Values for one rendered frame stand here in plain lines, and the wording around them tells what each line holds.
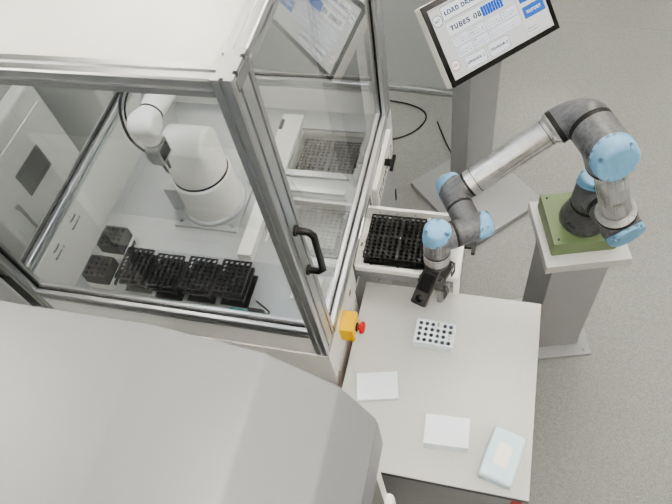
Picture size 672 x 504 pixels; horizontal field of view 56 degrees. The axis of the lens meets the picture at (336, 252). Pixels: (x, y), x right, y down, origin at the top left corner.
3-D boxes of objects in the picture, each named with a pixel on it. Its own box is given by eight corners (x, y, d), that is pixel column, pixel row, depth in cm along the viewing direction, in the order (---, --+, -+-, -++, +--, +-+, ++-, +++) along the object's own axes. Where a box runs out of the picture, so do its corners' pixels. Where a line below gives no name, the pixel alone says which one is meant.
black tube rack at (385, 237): (437, 231, 216) (437, 220, 210) (430, 274, 207) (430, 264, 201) (374, 224, 221) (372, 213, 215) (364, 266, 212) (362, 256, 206)
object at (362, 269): (462, 224, 216) (463, 213, 211) (453, 288, 203) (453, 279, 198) (349, 212, 225) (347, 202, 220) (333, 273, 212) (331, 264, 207)
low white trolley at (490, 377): (516, 388, 267) (541, 303, 204) (504, 545, 235) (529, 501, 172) (382, 367, 280) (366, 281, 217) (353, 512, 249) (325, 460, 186)
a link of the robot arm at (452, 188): (584, 71, 160) (425, 179, 178) (606, 99, 154) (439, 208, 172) (595, 94, 169) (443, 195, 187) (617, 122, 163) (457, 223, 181)
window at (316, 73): (381, 113, 228) (351, -181, 149) (327, 323, 184) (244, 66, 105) (379, 113, 228) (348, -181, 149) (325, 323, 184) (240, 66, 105)
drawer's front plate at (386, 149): (393, 148, 241) (391, 128, 232) (378, 208, 226) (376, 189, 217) (388, 148, 242) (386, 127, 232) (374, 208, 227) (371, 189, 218)
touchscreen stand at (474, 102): (542, 203, 317) (580, 35, 232) (471, 248, 308) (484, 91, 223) (478, 145, 343) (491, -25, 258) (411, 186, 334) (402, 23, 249)
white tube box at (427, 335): (456, 329, 203) (456, 324, 200) (452, 352, 199) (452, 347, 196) (417, 323, 206) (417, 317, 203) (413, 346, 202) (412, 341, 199)
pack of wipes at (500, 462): (494, 428, 184) (495, 423, 181) (526, 441, 181) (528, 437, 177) (476, 476, 178) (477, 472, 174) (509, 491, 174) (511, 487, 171)
